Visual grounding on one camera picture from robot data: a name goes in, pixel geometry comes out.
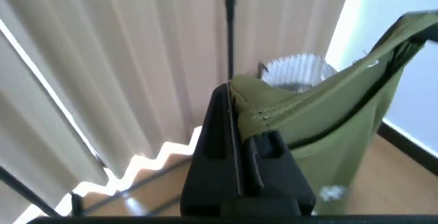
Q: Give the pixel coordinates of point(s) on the white laundry basket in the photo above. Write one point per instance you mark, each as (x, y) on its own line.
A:
(297, 70)

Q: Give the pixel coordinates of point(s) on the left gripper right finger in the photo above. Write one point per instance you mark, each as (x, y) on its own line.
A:
(277, 179)

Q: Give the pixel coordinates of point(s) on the green sleeveless shirt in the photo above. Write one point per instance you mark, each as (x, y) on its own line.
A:
(328, 114)

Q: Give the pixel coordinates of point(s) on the black clothes rack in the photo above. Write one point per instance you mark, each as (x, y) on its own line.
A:
(230, 28)

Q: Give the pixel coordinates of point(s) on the beige curtain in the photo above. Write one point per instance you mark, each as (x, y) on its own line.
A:
(137, 63)

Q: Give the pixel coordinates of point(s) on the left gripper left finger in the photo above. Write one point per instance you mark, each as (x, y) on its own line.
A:
(214, 169)

